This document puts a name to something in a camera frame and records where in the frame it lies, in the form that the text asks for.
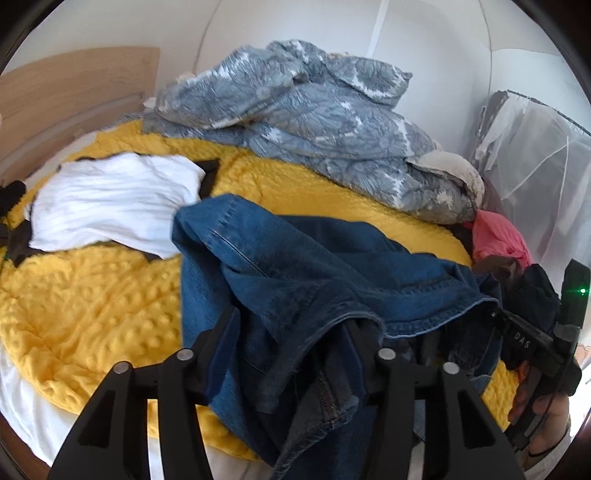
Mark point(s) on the black garment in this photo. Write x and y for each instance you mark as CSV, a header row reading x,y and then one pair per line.
x,y
210,177

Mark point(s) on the white mosquito net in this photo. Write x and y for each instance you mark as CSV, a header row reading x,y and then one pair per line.
x,y
378,27

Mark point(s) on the white shirt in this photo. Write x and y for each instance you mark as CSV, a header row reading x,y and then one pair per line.
x,y
115,198

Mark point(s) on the white bed sheet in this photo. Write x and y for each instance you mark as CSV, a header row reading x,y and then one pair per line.
x,y
41,415

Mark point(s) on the yellow dotted blanket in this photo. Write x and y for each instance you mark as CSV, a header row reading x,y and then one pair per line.
x,y
92,304

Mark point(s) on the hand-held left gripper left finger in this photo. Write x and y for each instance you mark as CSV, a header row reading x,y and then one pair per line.
x,y
207,344

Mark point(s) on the blue denim shirt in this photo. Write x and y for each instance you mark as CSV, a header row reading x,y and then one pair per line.
x,y
300,258

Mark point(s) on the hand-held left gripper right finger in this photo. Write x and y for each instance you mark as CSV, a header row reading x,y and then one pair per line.
x,y
364,344

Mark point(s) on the pink garment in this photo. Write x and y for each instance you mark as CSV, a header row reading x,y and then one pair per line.
x,y
498,235

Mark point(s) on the wooden headboard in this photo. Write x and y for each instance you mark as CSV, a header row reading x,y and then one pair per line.
x,y
69,87

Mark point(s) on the grey floral duvet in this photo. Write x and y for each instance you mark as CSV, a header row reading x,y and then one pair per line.
x,y
323,115

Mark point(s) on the dark navy garment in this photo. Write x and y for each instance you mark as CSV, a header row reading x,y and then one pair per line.
x,y
535,290

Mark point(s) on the person's right hand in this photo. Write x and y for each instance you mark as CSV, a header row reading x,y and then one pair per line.
x,y
556,415

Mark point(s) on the brown garment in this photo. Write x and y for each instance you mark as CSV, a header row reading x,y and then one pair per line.
x,y
496,270

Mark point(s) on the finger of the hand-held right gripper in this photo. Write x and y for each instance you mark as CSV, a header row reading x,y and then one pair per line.
x,y
503,318

